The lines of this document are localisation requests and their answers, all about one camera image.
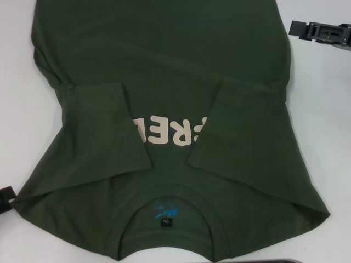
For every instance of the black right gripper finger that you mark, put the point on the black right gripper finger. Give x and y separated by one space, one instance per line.
315 31
342 47

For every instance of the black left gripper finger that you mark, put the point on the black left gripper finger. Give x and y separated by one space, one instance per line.
6 195
4 208

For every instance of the dark green FREE t-shirt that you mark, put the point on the dark green FREE t-shirt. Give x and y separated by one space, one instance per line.
164 68

